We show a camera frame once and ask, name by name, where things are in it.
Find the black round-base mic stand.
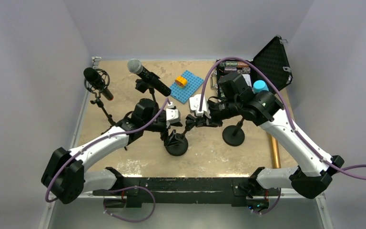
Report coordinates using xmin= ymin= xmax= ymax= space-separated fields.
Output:
xmin=164 ymin=130 xmax=189 ymax=156

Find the blue handheld microphone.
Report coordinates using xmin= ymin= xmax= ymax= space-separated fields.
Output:
xmin=253 ymin=80 xmax=269 ymax=94

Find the gold handheld microphone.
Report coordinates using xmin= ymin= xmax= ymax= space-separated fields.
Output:
xmin=270 ymin=135 xmax=281 ymax=168

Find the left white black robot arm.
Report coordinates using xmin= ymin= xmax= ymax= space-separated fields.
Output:
xmin=41 ymin=99 xmax=181 ymax=204

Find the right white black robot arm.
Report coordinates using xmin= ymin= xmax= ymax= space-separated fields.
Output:
xmin=186 ymin=73 xmax=344 ymax=199

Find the black stand behind left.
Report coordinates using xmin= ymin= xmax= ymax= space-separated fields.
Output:
xmin=135 ymin=79 xmax=156 ymax=102

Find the black silver-grille microphone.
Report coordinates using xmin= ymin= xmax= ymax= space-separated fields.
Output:
xmin=127 ymin=59 xmax=172 ymax=97

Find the black condenser microphone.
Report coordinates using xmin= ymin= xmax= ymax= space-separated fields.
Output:
xmin=83 ymin=67 xmax=114 ymax=101

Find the blue studded baseplate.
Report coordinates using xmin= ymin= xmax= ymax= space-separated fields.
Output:
xmin=170 ymin=70 xmax=204 ymax=104

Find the orange yellow toy brick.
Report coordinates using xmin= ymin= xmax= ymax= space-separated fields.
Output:
xmin=175 ymin=76 xmax=188 ymax=88

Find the white card deck box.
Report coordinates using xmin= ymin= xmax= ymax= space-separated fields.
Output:
xmin=242 ymin=74 xmax=252 ymax=87

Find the black poker chip case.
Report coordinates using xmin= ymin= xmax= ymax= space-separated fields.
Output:
xmin=211 ymin=35 xmax=293 ymax=96

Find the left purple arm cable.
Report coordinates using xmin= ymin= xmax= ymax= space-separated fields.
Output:
xmin=45 ymin=98 xmax=171 ymax=203

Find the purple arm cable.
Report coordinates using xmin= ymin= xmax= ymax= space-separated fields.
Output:
xmin=199 ymin=57 xmax=366 ymax=181
xmin=45 ymin=98 xmax=171 ymax=203

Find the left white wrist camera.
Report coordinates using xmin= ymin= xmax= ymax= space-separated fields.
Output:
xmin=165 ymin=102 xmax=183 ymax=128

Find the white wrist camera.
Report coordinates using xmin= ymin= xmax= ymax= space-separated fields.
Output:
xmin=189 ymin=94 xmax=210 ymax=118
xmin=165 ymin=102 xmax=183 ymax=128

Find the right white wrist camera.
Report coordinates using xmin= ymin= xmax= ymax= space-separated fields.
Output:
xmin=189 ymin=94 xmax=210 ymax=118

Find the black stand with shock mount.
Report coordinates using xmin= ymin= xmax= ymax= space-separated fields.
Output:
xmin=222 ymin=118 xmax=245 ymax=146

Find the black tripod shock-mount stand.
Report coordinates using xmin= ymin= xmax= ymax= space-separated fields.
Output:
xmin=83 ymin=69 xmax=128 ymax=151

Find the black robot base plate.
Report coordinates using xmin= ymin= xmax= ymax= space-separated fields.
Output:
xmin=93 ymin=172 xmax=281 ymax=209

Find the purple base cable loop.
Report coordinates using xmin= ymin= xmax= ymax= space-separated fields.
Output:
xmin=102 ymin=186 xmax=156 ymax=223

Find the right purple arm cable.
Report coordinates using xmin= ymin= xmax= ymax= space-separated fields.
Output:
xmin=199 ymin=57 xmax=366 ymax=181

